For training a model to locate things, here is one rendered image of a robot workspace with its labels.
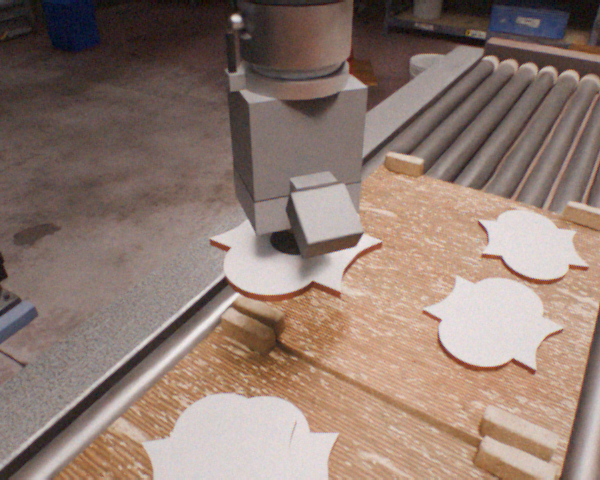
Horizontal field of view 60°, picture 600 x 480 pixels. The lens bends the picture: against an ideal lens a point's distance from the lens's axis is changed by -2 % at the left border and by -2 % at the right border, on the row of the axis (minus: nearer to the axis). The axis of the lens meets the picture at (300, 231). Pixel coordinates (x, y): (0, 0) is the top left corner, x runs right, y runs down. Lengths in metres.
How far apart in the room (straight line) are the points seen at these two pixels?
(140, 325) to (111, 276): 1.58
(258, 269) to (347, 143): 0.12
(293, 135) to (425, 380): 0.28
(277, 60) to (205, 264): 0.40
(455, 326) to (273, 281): 0.24
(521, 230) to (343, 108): 0.43
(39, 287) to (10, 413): 1.68
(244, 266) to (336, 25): 0.19
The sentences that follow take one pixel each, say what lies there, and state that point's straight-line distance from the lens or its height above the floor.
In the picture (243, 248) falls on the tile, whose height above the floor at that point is 1.08.
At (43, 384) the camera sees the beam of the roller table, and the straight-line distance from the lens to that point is 0.60.
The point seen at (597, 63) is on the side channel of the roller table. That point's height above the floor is 0.94.
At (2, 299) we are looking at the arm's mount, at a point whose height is 0.88.
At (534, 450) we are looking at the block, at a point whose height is 0.95.
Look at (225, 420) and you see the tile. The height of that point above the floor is 0.96.
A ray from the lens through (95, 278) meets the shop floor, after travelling 2.20.
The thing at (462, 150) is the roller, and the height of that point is 0.92.
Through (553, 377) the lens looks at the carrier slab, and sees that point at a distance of 0.57.
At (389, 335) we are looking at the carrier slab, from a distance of 0.56.
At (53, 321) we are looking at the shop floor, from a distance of 2.08.
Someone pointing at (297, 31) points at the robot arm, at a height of 1.26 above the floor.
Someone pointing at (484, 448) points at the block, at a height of 0.96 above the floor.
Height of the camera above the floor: 1.34
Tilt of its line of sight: 36 degrees down
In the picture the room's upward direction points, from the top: straight up
